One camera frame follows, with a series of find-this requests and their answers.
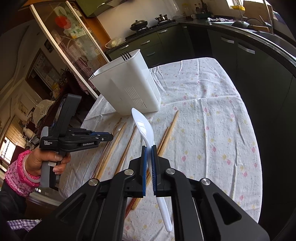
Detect crumpled cloth on counter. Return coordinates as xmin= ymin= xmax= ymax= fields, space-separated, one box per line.
xmin=206 ymin=17 xmax=233 ymax=24

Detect green range hood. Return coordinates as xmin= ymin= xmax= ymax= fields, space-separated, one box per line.
xmin=76 ymin=0 xmax=114 ymax=18

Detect white floral tablecloth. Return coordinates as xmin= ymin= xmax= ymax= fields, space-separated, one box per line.
xmin=59 ymin=57 xmax=262 ymax=241

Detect white plastic spoon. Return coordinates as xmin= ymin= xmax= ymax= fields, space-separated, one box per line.
xmin=131 ymin=108 xmax=173 ymax=232

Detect plastic bag of food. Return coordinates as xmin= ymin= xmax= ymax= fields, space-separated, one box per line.
xmin=105 ymin=37 xmax=127 ymax=49

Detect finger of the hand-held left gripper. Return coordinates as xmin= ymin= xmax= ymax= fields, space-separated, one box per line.
xmin=68 ymin=128 xmax=105 ymax=138
xmin=58 ymin=133 xmax=114 ymax=151

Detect black gas stove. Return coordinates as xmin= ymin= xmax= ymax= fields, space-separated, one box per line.
xmin=125 ymin=19 xmax=178 ymax=39

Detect purple checked cloth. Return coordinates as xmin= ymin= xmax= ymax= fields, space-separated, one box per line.
xmin=6 ymin=218 xmax=42 ymax=232

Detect light bamboo chopstick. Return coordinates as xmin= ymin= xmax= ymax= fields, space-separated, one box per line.
xmin=131 ymin=110 xmax=179 ymax=211
xmin=95 ymin=122 xmax=127 ymax=181

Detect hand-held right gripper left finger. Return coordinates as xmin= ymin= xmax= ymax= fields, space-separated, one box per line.
xmin=23 ymin=146 xmax=148 ymax=241

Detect black frying pan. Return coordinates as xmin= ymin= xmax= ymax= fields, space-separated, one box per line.
xmin=231 ymin=20 xmax=270 ymax=32

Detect pale pink bangle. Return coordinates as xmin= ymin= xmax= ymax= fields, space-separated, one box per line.
xmin=23 ymin=153 xmax=42 ymax=184

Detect steel pot with lid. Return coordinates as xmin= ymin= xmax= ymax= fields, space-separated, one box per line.
xmin=154 ymin=14 xmax=169 ymax=24

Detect red checked apron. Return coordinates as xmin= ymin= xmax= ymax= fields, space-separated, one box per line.
xmin=73 ymin=55 xmax=98 ymax=93

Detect white plastic utensil holder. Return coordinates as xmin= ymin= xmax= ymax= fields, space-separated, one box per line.
xmin=88 ymin=49 xmax=162 ymax=116

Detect glass sliding door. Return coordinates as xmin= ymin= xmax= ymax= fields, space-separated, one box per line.
xmin=29 ymin=1 xmax=111 ymax=100

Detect person's left hand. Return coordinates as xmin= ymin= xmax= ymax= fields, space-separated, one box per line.
xmin=24 ymin=148 xmax=71 ymax=177

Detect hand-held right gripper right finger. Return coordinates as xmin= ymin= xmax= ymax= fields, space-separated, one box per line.
xmin=151 ymin=145 xmax=271 ymax=241

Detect person's left forearm pink sleeve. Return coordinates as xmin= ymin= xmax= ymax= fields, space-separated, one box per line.
xmin=4 ymin=150 xmax=42 ymax=198

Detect black wok with lid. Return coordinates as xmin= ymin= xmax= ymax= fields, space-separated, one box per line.
xmin=129 ymin=19 xmax=149 ymax=31

